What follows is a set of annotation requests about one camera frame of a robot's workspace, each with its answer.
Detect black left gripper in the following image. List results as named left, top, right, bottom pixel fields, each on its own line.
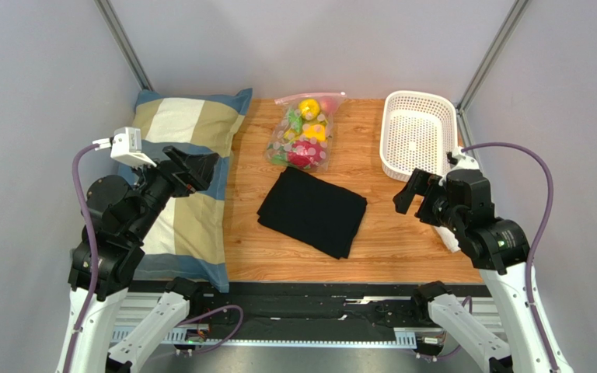
left=128, top=144, right=220, bottom=242

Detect clear zip top bag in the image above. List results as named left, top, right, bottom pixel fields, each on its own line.
left=264, top=92, right=347, bottom=173

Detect fake peach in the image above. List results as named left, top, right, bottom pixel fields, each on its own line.
left=319, top=96, right=340, bottom=116

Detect fake yellow bananas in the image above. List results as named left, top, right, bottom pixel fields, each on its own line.
left=282, top=124, right=327, bottom=142

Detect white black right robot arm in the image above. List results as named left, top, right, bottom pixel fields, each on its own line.
left=393, top=169, right=573, bottom=372

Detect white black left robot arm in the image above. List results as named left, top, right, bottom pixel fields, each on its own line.
left=57, top=146, right=219, bottom=372

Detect fake pink dragon fruit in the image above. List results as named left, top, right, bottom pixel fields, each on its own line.
left=286, top=141, right=327, bottom=169

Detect fake green cucumber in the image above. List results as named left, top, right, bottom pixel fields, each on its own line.
left=285, top=109, right=303, bottom=134

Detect fake yellow bell pepper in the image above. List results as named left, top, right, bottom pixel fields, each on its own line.
left=298, top=98, right=322, bottom=120

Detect white perforated plastic basket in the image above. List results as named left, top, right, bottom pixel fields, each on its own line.
left=379, top=90, right=459, bottom=182

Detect striped blue beige pillow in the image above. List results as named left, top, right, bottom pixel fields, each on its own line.
left=132, top=88, right=253, bottom=293

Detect folded black cloth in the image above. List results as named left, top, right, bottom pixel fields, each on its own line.
left=257, top=167, right=368, bottom=260

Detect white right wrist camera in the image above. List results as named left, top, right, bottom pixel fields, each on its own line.
left=447, top=147, right=480, bottom=172

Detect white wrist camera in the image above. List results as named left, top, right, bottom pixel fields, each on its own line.
left=92, top=127, right=157, bottom=169
left=447, top=147, right=480, bottom=172

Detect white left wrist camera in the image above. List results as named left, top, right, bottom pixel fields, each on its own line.
left=92, top=127, right=157, bottom=169

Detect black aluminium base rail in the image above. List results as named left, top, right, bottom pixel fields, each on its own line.
left=110, top=280, right=507, bottom=350

